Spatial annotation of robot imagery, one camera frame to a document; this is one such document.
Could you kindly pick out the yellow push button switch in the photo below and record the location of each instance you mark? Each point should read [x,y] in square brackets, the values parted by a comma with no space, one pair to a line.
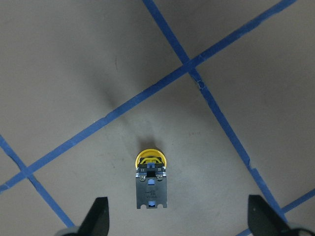
[151,179]

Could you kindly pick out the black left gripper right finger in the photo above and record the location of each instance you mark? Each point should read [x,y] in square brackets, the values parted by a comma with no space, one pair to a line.
[263,220]

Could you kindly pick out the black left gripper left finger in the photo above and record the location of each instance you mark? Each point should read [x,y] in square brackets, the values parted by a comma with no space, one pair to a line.
[96,222]

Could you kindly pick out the brown paper table mat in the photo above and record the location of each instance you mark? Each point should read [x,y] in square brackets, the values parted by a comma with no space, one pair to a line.
[86,85]

